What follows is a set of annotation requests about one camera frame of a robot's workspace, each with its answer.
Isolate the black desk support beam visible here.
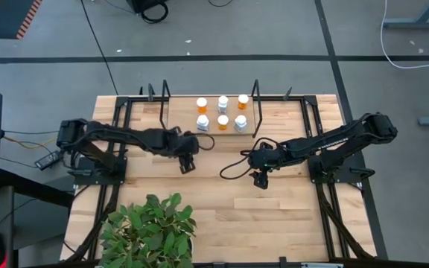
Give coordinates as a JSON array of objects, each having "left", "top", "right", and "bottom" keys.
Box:
[{"left": 0, "top": 169, "right": 74, "bottom": 208}]

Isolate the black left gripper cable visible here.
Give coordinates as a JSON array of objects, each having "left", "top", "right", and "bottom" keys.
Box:
[{"left": 183, "top": 131, "right": 217, "bottom": 152}]

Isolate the black box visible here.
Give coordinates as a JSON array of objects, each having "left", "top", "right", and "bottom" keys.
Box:
[{"left": 127, "top": 0, "right": 165, "bottom": 15}]

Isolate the white floor cable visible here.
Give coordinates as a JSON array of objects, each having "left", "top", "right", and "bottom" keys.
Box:
[{"left": 380, "top": 0, "right": 429, "bottom": 70}]

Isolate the black mat orange striped border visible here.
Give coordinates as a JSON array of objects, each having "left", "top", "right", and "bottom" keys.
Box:
[{"left": 0, "top": 0, "right": 43, "bottom": 40}]

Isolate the blue grey desk leg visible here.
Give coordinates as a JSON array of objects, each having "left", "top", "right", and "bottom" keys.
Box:
[{"left": 381, "top": 0, "right": 429, "bottom": 30}]

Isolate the thin black cable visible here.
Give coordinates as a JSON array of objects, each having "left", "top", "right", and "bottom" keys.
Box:
[{"left": 2, "top": 129, "right": 60, "bottom": 135}]

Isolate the yellow cable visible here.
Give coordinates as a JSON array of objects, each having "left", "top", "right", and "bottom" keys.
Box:
[{"left": 4, "top": 135, "right": 58, "bottom": 150}]

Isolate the coiled black cable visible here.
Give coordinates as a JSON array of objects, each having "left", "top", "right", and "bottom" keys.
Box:
[{"left": 139, "top": 1, "right": 170, "bottom": 25}]

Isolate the green potted plant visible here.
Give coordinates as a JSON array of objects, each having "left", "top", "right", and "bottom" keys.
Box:
[{"left": 98, "top": 192, "right": 197, "bottom": 268}]

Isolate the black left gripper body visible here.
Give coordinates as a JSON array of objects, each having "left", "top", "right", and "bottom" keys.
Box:
[{"left": 167, "top": 130, "right": 201, "bottom": 158}]

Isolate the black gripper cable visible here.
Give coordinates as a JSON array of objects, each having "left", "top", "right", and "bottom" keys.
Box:
[
  {"left": 219, "top": 137, "right": 276, "bottom": 181},
  {"left": 183, "top": 131, "right": 217, "bottom": 152}
]

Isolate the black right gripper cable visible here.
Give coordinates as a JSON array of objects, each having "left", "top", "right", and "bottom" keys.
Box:
[{"left": 219, "top": 137, "right": 276, "bottom": 181}]

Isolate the black metal rail frame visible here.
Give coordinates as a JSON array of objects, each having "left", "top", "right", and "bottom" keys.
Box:
[{"left": 62, "top": 95, "right": 378, "bottom": 264}]

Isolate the black power adapter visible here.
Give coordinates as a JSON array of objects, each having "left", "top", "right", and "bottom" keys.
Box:
[{"left": 34, "top": 150, "right": 63, "bottom": 171}]

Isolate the long black floor cable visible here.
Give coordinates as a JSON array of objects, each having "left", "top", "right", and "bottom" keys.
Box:
[{"left": 79, "top": 0, "right": 119, "bottom": 96}]

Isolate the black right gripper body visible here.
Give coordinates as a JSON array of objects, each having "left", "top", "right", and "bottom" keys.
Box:
[{"left": 249, "top": 142, "right": 281, "bottom": 173}]

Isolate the black crossbar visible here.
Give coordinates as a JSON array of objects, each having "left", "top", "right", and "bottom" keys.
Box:
[{"left": 194, "top": 256, "right": 429, "bottom": 268}]

